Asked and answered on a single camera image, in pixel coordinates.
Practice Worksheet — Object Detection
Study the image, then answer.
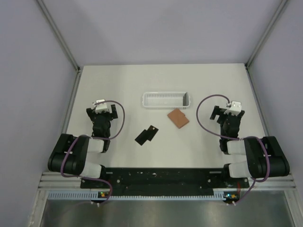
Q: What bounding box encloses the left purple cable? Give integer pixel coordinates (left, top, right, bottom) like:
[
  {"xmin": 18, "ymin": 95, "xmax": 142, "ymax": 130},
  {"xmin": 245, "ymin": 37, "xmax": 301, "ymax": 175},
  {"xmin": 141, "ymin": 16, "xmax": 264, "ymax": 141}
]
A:
[{"xmin": 60, "ymin": 100, "xmax": 126, "ymax": 206}]

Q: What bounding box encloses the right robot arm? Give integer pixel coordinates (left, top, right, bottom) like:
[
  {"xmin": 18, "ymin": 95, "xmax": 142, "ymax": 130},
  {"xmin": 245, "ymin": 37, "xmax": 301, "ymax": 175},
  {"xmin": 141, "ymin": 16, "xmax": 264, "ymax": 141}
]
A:
[{"xmin": 210, "ymin": 106, "xmax": 290, "ymax": 187}]

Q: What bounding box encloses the black credit card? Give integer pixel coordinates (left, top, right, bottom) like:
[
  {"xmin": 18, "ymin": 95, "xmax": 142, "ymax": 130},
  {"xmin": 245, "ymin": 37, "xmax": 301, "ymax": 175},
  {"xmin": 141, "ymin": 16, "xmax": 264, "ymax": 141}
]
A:
[
  {"xmin": 135, "ymin": 130, "xmax": 149, "ymax": 146},
  {"xmin": 143, "ymin": 125, "xmax": 159, "ymax": 142}
]

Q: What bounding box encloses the white plastic basket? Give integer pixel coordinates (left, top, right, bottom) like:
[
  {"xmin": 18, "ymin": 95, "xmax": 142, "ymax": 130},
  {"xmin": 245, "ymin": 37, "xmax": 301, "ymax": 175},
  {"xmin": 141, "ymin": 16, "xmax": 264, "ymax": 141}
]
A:
[{"xmin": 142, "ymin": 91, "xmax": 191, "ymax": 109}]

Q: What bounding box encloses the left aluminium frame post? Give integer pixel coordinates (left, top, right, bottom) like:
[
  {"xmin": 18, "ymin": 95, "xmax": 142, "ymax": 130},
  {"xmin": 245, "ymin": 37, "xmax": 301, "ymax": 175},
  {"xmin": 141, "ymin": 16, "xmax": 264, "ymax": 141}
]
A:
[{"xmin": 35, "ymin": 0, "xmax": 80, "ymax": 72}]

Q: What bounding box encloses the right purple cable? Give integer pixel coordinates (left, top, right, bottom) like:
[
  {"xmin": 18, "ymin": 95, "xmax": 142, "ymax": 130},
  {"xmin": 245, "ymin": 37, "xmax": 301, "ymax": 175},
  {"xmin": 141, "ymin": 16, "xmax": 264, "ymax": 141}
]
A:
[{"xmin": 196, "ymin": 94, "xmax": 271, "ymax": 206}]

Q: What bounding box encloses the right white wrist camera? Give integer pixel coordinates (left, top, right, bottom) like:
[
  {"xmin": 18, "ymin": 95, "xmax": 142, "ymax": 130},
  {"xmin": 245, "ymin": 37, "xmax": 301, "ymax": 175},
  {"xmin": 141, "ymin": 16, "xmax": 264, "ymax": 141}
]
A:
[{"xmin": 224, "ymin": 101, "xmax": 242, "ymax": 115}]

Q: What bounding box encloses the brown leather card holder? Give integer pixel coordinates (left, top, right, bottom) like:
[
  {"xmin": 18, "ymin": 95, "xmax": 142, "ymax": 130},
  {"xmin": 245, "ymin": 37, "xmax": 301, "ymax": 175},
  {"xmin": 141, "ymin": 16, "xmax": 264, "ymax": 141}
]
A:
[{"xmin": 167, "ymin": 109, "xmax": 189, "ymax": 129}]

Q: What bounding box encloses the aluminium frame post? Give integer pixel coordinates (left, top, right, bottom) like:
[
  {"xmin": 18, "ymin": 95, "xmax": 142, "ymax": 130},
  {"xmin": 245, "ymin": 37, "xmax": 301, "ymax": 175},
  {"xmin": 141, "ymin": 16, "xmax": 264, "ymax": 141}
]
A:
[
  {"xmin": 245, "ymin": 0, "xmax": 290, "ymax": 70},
  {"xmin": 35, "ymin": 0, "xmax": 80, "ymax": 72}
]

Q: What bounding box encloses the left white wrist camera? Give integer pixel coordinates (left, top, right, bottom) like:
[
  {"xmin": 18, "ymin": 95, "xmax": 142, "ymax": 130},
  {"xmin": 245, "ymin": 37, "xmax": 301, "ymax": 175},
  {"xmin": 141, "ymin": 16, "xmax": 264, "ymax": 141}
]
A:
[{"xmin": 92, "ymin": 99, "xmax": 109, "ymax": 114}]

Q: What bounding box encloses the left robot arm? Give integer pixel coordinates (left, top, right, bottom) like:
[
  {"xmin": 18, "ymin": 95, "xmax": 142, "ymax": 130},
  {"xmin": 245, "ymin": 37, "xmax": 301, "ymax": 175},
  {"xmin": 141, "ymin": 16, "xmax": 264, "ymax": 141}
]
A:
[{"xmin": 48, "ymin": 103, "xmax": 118, "ymax": 188}]

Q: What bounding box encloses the purple cable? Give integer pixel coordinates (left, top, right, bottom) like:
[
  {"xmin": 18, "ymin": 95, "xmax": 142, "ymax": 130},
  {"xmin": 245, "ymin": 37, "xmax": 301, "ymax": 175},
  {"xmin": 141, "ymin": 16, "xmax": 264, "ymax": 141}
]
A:
[
  {"xmin": 196, "ymin": 94, "xmax": 271, "ymax": 206},
  {"xmin": 60, "ymin": 100, "xmax": 126, "ymax": 206}
]

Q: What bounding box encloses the right aluminium frame post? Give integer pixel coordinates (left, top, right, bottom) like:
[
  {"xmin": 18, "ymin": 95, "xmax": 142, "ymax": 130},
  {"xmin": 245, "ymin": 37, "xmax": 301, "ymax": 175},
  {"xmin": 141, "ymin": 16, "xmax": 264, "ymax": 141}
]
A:
[{"xmin": 245, "ymin": 0, "xmax": 290, "ymax": 70}]

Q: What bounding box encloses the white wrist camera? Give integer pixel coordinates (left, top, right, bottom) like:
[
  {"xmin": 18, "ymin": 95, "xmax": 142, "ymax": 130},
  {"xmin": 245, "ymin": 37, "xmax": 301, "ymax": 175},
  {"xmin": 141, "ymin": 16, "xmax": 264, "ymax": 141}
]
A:
[
  {"xmin": 224, "ymin": 101, "xmax": 242, "ymax": 115},
  {"xmin": 92, "ymin": 99, "xmax": 109, "ymax": 114}
]

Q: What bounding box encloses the grey slotted cable duct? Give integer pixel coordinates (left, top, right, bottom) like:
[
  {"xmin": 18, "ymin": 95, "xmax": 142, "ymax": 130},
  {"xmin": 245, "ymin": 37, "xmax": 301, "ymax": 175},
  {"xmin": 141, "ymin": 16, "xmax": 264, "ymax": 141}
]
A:
[{"xmin": 47, "ymin": 189, "xmax": 240, "ymax": 202}]

